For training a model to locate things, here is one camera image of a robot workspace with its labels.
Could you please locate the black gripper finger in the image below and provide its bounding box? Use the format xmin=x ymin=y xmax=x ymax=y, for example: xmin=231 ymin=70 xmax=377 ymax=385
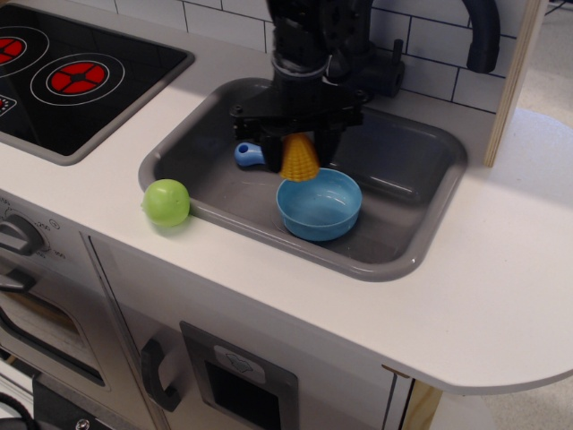
xmin=313 ymin=125 xmax=344 ymax=167
xmin=261 ymin=135 xmax=283 ymax=173

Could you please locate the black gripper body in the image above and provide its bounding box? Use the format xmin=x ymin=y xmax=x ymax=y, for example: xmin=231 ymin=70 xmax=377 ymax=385
xmin=229 ymin=75 xmax=369 ymax=142

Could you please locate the yellow toy corn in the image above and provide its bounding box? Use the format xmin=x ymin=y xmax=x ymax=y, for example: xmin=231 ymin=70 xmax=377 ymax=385
xmin=279 ymin=133 xmax=320 ymax=183

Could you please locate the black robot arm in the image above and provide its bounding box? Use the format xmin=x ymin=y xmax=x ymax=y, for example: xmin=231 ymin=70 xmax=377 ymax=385
xmin=230 ymin=1 xmax=373 ymax=173

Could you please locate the blue plastic bowl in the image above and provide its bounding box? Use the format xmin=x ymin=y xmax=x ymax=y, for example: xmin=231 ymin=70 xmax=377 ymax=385
xmin=276 ymin=168 xmax=363 ymax=242

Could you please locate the grey sink basin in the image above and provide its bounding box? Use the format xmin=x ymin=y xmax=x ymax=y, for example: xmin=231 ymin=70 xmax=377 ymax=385
xmin=139 ymin=78 xmax=467 ymax=281

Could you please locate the dark grey toy faucet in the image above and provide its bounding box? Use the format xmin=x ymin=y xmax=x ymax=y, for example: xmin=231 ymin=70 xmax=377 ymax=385
xmin=326 ymin=0 xmax=501 ymax=99

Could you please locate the green plastic ball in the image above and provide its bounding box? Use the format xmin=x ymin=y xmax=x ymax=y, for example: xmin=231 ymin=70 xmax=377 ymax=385
xmin=141 ymin=179 xmax=191 ymax=228

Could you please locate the black toy stovetop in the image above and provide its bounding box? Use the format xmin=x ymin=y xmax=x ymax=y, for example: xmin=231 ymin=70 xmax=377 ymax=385
xmin=1 ymin=4 xmax=194 ymax=166

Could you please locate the grey dispenser panel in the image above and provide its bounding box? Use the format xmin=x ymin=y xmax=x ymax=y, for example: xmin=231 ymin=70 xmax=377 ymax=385
xmin=180 ymin=322 xmax=300 ymax=430

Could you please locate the grey oven knob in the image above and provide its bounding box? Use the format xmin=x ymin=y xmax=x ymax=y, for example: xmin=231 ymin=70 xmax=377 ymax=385
xmin=1 ymin=215 xmax=45 ymax=256

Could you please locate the blue handled toy pan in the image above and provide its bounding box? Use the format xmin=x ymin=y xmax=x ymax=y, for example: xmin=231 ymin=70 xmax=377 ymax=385
xmin=234 ymin=142 xmax=265 ymax=168

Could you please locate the wooden side post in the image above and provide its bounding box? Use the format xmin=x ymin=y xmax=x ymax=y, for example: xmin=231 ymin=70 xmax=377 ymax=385
xmin=483 ymin=0 xmax=548 ymax=168

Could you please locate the black cabinet door handle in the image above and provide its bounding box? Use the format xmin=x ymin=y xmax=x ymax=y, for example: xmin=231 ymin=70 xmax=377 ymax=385
xmin=140 ymin=339 xmax=181 ymax=412

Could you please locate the grey oven door handle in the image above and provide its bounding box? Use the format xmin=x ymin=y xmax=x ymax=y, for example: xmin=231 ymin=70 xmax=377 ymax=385
xmin=0 ymin=269 xmax=36 ymax=293

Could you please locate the black cable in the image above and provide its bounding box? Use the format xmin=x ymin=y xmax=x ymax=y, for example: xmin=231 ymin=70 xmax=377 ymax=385
xmin=0 ymin=391 xmax=39 ymax=430

